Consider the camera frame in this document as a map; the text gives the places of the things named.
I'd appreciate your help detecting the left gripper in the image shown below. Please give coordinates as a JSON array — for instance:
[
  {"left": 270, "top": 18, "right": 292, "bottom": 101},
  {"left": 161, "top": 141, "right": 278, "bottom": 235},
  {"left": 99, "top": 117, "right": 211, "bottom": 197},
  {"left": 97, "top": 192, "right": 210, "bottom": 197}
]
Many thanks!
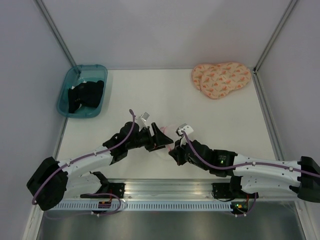
[{"left": 126, "top": 122, "right": 173, "bottom": 152}]

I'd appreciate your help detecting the left aluminium frame post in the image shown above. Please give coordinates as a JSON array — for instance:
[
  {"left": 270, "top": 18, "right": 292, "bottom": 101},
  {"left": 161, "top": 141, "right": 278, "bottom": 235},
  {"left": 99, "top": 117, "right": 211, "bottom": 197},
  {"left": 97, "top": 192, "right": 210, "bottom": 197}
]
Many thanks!
[{"left": 33, "top": 0, "right": 77, "bottom": 67}]

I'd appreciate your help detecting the teal plastic bin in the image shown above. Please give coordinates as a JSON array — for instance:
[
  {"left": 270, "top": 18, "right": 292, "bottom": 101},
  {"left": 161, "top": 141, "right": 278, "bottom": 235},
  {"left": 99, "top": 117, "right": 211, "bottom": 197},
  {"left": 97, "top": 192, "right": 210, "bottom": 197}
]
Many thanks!
[{"left": 56, "top": 64, "right": 108, "bottom": 119}]

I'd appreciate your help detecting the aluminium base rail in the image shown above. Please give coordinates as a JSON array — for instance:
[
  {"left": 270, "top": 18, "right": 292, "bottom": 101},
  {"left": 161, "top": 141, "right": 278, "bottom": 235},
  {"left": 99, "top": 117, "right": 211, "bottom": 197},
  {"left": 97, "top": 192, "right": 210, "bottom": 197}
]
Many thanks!
[{"left": 33, "top": 177, "right": 307, "bottom": 201}]

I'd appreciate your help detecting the aluminium frame post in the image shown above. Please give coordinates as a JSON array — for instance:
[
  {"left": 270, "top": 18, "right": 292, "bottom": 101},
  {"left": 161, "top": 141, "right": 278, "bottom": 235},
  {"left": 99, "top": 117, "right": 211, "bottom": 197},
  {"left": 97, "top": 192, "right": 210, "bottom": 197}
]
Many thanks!
[
  {"left": 252, "top": 0, "right": 300, "bottom": 72},
  {"left": 33, "top": 0, "right": 77, "bottom": 67}
]

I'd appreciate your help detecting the black garment in bin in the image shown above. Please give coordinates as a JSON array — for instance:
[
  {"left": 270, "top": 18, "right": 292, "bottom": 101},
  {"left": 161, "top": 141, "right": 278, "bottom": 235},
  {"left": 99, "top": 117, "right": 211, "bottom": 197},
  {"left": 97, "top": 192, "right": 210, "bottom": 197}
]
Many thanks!
[{"left": 68, "top": 80, "right": 105, "bottom": 114}]

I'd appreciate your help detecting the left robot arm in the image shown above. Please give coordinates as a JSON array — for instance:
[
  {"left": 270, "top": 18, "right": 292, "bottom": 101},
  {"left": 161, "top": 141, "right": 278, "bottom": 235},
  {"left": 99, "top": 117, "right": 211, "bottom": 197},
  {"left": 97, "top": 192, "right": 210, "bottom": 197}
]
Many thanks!
[{"left": 26, "top": 121, "right": 174, "bottom": 211}]

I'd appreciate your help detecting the right aluminium frame post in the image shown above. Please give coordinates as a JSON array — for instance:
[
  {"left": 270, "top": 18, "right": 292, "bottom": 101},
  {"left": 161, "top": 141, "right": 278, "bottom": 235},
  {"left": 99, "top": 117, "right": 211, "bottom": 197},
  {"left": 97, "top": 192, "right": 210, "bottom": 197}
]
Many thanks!
[{"left": 252, "top": 0, "right": 300, "bottom": 72}]

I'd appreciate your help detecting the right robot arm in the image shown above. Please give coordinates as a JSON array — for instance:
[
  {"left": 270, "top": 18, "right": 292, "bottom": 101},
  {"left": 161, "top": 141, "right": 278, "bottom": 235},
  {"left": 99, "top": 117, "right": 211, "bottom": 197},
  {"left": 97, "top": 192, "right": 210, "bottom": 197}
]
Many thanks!
[{"left": 168, "top": 140, "right": 320, "bottom": 203}]

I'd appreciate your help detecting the floral padded laundry bag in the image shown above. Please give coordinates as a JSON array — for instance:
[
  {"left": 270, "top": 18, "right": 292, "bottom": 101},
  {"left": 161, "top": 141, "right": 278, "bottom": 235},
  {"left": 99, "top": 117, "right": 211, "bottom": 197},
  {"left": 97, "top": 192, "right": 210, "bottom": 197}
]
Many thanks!
[{"left": 191, "top": 61, "right": 252, "bottom": 100}]

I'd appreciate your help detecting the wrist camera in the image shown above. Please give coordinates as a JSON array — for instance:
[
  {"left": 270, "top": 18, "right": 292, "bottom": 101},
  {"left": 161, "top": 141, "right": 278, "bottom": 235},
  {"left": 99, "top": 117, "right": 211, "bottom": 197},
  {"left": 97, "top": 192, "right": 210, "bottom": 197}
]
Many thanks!
[
  {"left": 175, "top": 123, "right": 194, "bottom": 146},
  {"left": 137, "top": 112, "right": 150, "bottom": 129}
]

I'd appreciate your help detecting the white slotted cable duct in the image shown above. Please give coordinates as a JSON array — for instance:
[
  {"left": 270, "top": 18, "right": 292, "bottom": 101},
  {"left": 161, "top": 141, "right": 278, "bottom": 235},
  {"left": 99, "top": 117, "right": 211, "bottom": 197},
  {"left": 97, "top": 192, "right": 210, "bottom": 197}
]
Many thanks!
[{"left": 52, "top": 200, "right": 233, "bottom": 212}]

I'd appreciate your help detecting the white mesh laundry bag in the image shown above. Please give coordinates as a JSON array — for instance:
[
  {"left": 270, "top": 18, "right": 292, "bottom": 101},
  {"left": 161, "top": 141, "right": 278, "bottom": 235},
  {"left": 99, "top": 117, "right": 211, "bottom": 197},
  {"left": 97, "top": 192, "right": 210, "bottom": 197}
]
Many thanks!
[{"left": 154, "top": 123, "right": 185, "bottom": 161}]

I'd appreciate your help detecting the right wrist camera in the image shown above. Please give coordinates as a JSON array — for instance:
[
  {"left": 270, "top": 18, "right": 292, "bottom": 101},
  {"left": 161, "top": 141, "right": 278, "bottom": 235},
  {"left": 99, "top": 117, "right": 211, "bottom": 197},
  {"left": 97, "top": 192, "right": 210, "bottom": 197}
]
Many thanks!
[{"left": 175, "top": 123, "right": 194, "bottom": 146}]

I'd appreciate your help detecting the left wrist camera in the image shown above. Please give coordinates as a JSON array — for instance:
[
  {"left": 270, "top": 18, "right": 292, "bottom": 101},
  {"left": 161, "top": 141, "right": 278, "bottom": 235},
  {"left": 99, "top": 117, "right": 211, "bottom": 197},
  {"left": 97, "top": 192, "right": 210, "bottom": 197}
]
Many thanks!
[{"left": 137, "top": 112, "right": 150, "bottom": 129}]

